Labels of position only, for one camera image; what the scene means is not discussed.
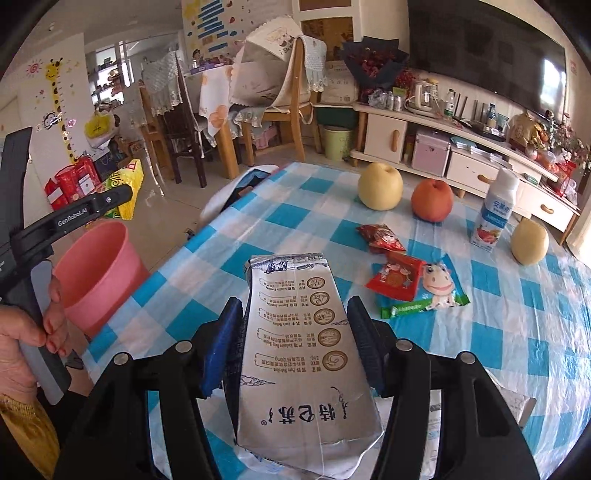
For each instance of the red apple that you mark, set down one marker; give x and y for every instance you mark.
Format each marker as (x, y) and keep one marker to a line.
(431, 201)

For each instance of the small yellow pear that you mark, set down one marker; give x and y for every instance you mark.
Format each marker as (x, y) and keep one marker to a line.
(529, 242)

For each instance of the blue white checked tablecloth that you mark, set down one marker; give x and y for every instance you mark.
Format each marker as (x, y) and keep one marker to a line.
(295, 217)

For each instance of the dark wrapped flower bouquet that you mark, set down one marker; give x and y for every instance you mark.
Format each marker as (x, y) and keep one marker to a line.
(374, 60)

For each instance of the white electric kettle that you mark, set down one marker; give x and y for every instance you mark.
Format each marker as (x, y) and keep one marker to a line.
(421, 97)

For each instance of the yellow plastic bag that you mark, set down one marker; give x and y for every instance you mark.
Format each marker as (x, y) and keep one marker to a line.
(98, 125)

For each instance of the person's left forearm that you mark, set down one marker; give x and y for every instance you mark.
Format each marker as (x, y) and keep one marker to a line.
(25, 434)

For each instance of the dark wooden chair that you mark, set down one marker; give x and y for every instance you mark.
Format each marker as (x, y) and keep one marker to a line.
(184, 134)

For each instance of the cream television cabinet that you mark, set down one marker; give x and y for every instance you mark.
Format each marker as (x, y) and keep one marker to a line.
(383, 131)

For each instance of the orange red snack packet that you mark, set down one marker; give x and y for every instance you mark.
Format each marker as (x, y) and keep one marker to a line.
(396, 278)

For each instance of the lace covered wooden chair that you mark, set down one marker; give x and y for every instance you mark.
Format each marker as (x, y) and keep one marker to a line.
(159, 81)

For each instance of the pink plastic bucket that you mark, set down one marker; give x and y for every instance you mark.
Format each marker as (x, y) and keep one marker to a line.
(101, 277)

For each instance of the large yellow pear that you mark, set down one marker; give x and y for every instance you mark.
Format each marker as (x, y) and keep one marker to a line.
(381, 187)

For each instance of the white feather print packet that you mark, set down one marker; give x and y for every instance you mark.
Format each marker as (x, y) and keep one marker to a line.
(512, 404)

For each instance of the person's left hand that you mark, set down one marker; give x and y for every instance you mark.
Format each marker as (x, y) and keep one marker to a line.
(18, 350)

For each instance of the giraffe height chart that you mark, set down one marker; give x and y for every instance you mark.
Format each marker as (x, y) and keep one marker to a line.
(57, 106)

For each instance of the light wooden chair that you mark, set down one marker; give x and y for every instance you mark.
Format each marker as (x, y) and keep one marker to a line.
(295, 124)

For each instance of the white tote bag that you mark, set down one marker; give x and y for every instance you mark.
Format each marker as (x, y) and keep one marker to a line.
(268, 64)

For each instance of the pink storage case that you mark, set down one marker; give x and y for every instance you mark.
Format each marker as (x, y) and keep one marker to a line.
(431, 151)

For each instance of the wall poster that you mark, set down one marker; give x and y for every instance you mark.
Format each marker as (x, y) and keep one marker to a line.
(207, 27)

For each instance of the white sack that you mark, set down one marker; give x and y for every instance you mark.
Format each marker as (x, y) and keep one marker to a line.
(340, 83)

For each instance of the clear water bottle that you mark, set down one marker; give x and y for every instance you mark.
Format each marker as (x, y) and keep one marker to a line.
(450, 105)

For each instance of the dark red snack packet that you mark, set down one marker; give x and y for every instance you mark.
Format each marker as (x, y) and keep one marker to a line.
(381, 237)

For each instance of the green waste bin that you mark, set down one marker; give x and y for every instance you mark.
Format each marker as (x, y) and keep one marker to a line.
(338, 142)

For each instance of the white yogurt drink bottle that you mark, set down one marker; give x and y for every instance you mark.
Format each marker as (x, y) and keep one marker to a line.
(494, 217)

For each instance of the silver milk carton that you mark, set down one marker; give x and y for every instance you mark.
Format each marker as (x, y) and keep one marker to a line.
(300, 369)

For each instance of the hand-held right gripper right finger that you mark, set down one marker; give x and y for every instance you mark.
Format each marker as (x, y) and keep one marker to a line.
(365, 344)

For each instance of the red gift boxes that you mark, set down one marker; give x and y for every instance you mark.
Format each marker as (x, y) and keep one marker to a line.
(71, 182)

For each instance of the yellow green printed bag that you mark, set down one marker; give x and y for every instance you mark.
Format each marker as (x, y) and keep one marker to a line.
(125, 184)

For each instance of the dining table with printed cloth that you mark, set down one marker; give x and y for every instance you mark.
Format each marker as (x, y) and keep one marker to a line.
(214, 97)

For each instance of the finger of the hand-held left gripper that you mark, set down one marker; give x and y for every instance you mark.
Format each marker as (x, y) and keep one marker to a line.
(74, 214)
(16, 175)

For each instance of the gold ornament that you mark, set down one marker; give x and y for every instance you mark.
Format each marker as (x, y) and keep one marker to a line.
(526, 131)

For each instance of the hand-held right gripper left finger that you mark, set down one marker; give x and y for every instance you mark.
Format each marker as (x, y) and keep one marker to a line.
(224, 348)

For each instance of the black flat television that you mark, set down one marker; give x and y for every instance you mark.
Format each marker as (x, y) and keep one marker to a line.
(485, 50)

